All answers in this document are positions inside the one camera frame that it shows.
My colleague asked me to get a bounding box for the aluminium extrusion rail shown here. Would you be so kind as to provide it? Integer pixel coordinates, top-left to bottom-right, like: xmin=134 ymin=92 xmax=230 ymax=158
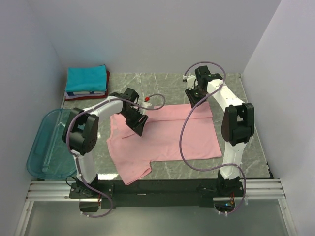
xmin=26 ymin=179 xmax=286 ymax=202

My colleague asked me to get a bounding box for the teal transparent plastic bin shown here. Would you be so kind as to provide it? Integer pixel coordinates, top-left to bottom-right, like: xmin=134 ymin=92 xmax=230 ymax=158
xmin=26 ymin=109 xmax=76 ymax=180

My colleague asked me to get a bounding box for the folded white t shirt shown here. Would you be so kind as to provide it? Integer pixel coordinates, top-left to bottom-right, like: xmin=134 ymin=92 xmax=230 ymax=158
xmin=64 ymin=91 xmax=106 ymax=100

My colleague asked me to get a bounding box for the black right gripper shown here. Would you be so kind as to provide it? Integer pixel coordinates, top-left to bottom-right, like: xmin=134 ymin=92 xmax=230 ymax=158
xmin=185 ymin=85 xmax=208 ymax=109

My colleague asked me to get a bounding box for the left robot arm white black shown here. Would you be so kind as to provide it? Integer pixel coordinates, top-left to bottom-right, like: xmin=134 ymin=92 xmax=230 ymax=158
xmin=62 ymin=88 xmax=153 ymax=198

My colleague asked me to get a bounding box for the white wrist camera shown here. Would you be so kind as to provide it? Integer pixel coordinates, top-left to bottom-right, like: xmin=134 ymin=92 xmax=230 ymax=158
xmin=139 ymin=97 xmax=153 ymax=112
xmin=182 ymin=75 xmax=196 ymax=90

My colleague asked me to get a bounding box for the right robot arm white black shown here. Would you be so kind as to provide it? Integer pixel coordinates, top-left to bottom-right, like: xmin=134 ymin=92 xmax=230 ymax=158
xmin=183 ymin=62 xmax=254 ymax=196

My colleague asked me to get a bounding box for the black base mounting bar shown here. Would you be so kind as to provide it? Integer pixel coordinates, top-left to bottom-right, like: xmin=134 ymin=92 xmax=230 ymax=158
xmin=69 ymin=179 xmax=244 ymax=212

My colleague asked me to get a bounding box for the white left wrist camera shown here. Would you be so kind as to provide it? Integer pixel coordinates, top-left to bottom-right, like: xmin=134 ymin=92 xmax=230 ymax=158
xmin=139 ymin=97 xmax=153 ymax=112

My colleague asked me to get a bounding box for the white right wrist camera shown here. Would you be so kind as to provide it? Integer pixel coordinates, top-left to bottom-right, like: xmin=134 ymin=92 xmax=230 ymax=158
xmin=182 ymin=75 xmax=196 ymax=90

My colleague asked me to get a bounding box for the folded navy t shirt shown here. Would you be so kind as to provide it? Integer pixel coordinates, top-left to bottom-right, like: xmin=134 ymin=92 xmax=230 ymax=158
xmin=65 ymin=91 xmax=94 ymax=96

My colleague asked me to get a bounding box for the folded dark red t shirt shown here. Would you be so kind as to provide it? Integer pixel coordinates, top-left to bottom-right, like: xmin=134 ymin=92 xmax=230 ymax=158
xmin=64 ymin=70 xmax=110 ymax=101

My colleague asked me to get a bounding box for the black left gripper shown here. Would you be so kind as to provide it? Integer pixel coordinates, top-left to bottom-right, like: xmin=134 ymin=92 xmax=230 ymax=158
xmin=121 ymin=107 xmax=148 ymax=136

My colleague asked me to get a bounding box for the pink t shirt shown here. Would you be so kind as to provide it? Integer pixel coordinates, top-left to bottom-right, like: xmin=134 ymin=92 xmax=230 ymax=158
xmin=107 ymin=102 xmax=222 ymax=185

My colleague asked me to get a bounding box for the folded teal t shirt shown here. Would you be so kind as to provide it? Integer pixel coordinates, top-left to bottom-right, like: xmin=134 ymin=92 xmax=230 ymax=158
xmin=65 ymin=65 xmax=107 ymax=92

